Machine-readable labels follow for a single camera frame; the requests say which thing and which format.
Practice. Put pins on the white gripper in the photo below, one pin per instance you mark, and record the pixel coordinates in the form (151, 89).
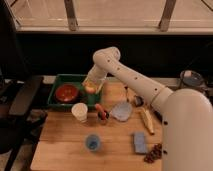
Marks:
(97, 76)

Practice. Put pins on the yellow red apple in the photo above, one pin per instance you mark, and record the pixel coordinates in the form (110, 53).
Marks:
(90, 89)

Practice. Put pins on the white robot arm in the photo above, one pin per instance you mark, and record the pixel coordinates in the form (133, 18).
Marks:
(187, 114)

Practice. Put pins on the green plastic tray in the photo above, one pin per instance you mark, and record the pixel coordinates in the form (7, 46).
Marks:
(75, 79)

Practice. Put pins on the red lacquer bowl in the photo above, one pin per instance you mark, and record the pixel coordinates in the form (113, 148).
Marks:
(66, 93)

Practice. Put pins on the white paper cup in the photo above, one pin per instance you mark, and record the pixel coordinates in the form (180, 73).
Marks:
(80, 110)

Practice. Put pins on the crumpled clear plastic bag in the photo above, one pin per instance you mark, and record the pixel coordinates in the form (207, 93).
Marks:
(121, 111)

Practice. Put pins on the small black white roll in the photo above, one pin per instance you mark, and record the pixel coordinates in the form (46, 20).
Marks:
(138, 101)

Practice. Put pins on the small blue cup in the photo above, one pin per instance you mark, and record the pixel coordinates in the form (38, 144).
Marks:
(93, 142)

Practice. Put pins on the black office chair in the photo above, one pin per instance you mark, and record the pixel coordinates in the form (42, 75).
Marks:
(14, 127)

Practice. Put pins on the blue sponge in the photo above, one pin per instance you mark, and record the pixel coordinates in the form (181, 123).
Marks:
(139, 143)

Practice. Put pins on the bunch of dark grapes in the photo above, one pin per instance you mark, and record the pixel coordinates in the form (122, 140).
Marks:
(154, 154)

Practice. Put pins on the metal bowl on stand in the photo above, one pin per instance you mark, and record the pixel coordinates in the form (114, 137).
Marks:
(193, 80)

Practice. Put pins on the red handled tool in cup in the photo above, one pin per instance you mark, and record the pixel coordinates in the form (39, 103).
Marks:
(103, 115)

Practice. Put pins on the black handled knife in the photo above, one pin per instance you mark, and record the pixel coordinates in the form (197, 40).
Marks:
(158, 115)

